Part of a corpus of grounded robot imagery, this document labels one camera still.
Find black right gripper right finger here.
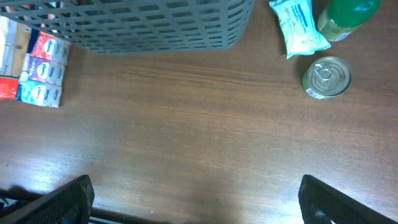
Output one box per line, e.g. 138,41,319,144
298,174,397,224

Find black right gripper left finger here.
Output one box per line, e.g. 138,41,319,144
1,175,95,224

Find colourful Kleenex tissue multipack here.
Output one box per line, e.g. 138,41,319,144
16,32,70,108

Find red spaghetti packet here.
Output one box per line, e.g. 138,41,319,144
0,15,32,101

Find grey plastic basket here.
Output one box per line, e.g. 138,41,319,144
1,0,254,55

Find green lidded jar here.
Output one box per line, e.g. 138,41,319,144
317,0,381,42

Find light blue wet wipes pack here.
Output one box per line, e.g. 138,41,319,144
269,0,331,59

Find silver tin can green label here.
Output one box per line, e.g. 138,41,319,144
302,56,353,100

